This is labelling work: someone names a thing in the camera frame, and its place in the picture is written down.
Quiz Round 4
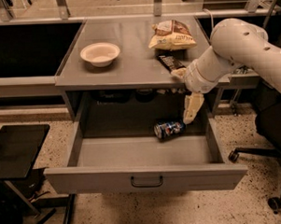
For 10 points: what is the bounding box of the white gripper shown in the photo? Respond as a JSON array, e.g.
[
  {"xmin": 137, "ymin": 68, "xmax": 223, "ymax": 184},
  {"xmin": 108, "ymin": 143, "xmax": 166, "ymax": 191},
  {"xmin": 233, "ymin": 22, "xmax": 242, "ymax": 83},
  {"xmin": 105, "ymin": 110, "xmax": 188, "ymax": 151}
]
[{"xmin": 171, "ymin": 58, "xmax": 221, "ymax": 124}]

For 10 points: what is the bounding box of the blue pepsi can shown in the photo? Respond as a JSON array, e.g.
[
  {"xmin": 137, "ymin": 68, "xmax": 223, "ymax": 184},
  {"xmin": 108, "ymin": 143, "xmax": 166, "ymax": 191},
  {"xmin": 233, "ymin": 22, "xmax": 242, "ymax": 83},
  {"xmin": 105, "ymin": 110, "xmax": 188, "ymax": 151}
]
[{"xmin": 153, "ymin": 119, "xmax": 186, "ymax": 139}]

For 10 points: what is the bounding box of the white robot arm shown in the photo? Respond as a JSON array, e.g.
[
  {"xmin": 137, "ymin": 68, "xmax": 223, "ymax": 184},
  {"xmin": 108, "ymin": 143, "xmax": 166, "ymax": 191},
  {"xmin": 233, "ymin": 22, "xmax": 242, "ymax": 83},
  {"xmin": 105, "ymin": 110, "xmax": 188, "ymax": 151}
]
[{"xmin": 172, "ymin": 18, "xmax": 281, "ymax": 124}]

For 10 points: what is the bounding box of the grey open top drawer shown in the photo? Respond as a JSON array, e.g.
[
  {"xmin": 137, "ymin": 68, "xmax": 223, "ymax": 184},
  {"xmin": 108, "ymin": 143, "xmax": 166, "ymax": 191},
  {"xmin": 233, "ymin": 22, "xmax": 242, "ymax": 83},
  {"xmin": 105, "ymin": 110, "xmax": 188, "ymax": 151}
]
[{"xmin": 44, "ymin": 106, "xmax": 246, "ymax": 194}]

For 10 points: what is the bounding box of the grey counter cabinet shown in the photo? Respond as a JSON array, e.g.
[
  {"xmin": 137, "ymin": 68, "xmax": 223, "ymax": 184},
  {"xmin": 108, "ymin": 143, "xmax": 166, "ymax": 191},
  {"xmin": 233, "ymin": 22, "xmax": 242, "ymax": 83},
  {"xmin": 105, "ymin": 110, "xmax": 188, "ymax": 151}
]
[{"xmin": 51, "ymin": 12, "xmax": 232, "ymax": 121}]

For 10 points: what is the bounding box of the dark snack bar packet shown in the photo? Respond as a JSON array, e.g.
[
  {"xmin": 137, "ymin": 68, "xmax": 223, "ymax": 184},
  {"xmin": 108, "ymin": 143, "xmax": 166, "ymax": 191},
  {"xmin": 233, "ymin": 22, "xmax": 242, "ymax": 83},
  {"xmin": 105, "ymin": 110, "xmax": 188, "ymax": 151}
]
[{"xmin": 157, "ymin": 55, "xmax": 184, "ymax": 73}]

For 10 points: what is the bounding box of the yellow chip bag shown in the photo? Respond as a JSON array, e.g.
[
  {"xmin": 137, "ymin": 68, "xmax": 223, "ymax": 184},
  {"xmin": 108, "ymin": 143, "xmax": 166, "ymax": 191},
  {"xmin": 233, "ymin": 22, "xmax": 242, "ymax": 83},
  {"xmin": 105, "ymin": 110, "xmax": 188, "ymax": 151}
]
[{"xmin": 148, "ymin": 20, "xmax": 196, "ymax": 51}]

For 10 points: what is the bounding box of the black office chair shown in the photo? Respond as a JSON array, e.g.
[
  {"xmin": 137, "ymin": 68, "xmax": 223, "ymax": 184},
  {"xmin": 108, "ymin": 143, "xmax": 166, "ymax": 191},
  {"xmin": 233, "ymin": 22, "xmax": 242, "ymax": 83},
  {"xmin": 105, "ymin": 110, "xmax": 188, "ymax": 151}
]
[{"xmin": 224, "ymin": 78, "xmax": 281, "ymax": 215}]

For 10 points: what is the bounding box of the white paper bowl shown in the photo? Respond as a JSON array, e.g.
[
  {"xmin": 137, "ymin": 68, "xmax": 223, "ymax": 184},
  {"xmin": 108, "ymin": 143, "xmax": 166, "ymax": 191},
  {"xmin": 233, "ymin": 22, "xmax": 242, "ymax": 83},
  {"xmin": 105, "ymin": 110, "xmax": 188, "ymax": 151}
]
[{"xmin": 80, "ymin": 42, "xmax": 120, "ymax": 67}]

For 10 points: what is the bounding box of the black side table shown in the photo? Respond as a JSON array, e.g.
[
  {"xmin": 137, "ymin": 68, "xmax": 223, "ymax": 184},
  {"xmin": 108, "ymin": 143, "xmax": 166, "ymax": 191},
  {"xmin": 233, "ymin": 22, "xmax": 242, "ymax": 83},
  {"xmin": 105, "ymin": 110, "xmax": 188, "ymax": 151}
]
[{"xmin": 0, "ymin": 124, "xmax": 49, "ymax": 216}]

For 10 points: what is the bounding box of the white cable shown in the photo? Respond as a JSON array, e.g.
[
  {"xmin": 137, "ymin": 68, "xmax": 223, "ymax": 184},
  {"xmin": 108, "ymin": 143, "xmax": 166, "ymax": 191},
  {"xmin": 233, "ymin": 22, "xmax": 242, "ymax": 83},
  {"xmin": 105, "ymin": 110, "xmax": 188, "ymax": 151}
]
[{"xmin": 203, "ymin": 8, "xmax": 216, "ymax": 31}]

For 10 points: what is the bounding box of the black drawer handle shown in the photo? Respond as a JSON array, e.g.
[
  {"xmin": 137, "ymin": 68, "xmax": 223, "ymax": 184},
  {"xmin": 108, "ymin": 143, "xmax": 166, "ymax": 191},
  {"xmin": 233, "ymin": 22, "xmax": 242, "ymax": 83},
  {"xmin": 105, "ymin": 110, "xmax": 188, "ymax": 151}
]
[{"xmin": 131, "ymin": 175, "xmax": 163, "ymax": 189}]

